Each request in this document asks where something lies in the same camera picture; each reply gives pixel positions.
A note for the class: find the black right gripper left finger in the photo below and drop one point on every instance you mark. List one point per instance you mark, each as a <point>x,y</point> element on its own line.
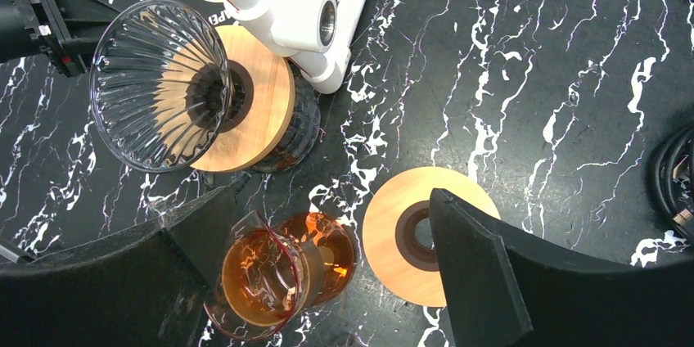
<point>142,286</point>

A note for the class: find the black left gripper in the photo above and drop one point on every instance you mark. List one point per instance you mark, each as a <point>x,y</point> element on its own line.
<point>39,27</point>

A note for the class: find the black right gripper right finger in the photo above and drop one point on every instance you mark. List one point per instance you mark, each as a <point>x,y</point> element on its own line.
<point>506,287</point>

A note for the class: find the clear glass ribbed dripper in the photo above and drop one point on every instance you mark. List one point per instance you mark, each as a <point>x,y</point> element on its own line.
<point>160,86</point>

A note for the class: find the wooden ring dripper holder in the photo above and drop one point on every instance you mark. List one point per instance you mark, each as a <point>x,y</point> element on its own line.
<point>268,105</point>

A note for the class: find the amber glass server pitcher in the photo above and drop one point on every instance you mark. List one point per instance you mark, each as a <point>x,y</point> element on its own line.
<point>271,273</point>

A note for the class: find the clear glass server pitcher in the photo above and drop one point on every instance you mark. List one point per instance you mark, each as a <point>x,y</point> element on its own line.
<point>301,133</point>

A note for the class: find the white PVC pipe frame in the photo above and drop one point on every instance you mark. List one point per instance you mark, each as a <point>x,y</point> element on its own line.
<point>316,35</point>

